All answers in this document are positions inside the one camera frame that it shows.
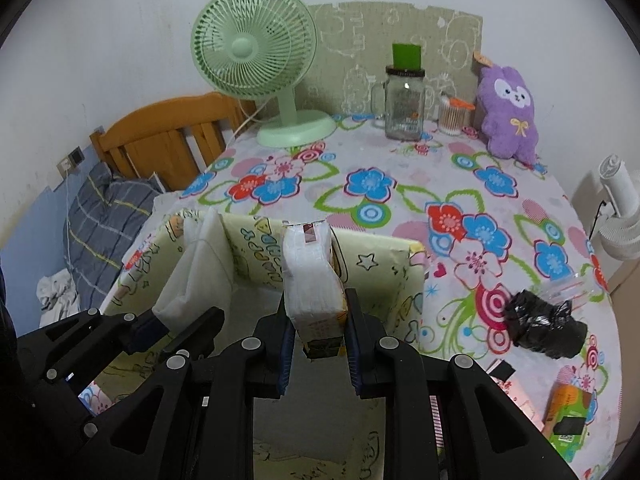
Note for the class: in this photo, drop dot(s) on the green orange snack packet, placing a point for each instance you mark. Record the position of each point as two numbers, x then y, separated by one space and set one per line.
565 400

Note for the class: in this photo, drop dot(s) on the pink packet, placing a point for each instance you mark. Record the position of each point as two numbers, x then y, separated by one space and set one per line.
520 395

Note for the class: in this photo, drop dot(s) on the black plastic bag roll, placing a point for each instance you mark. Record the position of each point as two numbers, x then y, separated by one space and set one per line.
540 325

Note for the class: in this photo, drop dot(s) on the wall socket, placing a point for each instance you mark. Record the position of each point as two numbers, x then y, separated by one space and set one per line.
75 156

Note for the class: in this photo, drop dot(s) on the clear zip bag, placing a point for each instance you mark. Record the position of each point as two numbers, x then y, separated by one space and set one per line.
580 287

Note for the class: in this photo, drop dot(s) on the purple plush bunny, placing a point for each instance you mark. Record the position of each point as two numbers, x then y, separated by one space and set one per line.
505 120

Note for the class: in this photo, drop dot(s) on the glass jar with green lid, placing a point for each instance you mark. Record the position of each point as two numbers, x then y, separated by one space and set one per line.
402 110

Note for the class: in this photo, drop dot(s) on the white standing fan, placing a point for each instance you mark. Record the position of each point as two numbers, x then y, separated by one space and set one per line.
620 230

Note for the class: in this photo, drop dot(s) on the yellow printed storage box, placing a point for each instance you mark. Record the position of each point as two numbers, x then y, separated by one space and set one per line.
380 270

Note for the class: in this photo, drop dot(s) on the printed cardboard wall board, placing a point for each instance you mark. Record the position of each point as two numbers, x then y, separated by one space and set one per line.
350 50

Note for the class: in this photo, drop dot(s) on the wooden bed headboard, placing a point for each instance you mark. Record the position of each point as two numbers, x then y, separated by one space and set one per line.
165 130

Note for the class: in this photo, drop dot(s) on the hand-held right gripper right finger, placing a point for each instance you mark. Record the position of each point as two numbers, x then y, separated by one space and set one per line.
353 355

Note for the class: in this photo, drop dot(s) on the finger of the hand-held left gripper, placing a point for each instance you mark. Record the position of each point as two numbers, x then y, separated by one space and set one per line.
145 334
202 327

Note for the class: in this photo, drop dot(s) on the cotton swab container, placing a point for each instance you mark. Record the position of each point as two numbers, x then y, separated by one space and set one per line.
450 120

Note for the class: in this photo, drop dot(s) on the white tissue pack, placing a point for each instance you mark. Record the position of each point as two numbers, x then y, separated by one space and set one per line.
312 280

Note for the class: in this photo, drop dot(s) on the green desk fan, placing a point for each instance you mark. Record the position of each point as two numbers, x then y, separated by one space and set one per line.
295 130

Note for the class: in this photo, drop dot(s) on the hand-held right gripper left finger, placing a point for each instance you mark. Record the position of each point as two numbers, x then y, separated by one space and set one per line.
284 355

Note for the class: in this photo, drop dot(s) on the grey plaid pillow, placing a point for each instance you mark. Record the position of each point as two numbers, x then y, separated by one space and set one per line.
100 220

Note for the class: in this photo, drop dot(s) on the white crumpled cloth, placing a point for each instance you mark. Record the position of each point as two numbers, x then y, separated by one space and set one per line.
57 290

